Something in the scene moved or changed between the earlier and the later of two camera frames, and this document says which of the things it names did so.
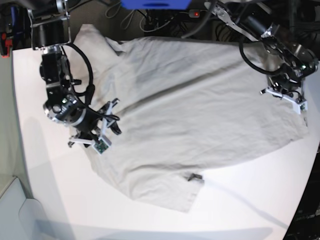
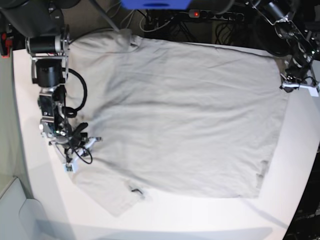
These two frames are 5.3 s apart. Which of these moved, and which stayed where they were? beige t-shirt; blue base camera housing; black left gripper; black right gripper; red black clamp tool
Moved: black left gripper; beige t-shirt; black right gripper
Stayed: blue base camera housing; red black clamp tool
